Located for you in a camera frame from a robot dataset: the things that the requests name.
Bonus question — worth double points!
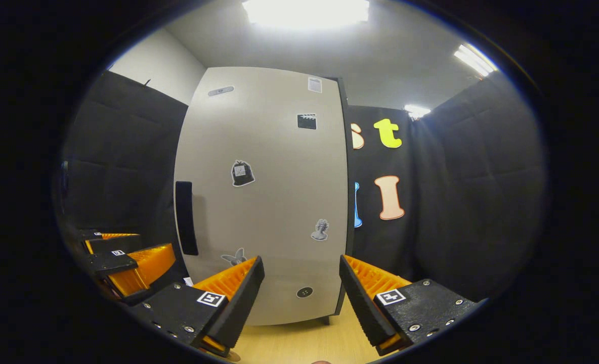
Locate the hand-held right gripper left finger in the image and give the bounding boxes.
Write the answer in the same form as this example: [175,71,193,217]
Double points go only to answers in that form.
[127,255,266,357]

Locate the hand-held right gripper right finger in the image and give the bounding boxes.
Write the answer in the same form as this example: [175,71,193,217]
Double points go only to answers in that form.
[339,254,488,356]

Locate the black door handle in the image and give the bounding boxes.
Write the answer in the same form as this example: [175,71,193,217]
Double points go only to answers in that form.
[175,180,199,256]

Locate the beige cabinet door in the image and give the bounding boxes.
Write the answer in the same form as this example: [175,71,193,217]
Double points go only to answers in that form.
[173,67,350,327]

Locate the dark grey cabinet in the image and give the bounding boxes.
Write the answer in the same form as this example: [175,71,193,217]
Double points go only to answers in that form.
[325,76,357,327]

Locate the black backdrop cloth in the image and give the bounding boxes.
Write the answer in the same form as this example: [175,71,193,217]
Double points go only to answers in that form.
[57,71,548,304]

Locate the small ceiling light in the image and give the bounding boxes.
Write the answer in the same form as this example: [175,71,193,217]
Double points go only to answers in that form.
[404,104,432,121]

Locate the long ceiling light strip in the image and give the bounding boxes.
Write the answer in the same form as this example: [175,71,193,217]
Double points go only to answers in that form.
[454,44,499,77]

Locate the large ceiling light panel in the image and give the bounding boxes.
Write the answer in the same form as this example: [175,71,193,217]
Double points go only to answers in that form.
[241,0,371,26]

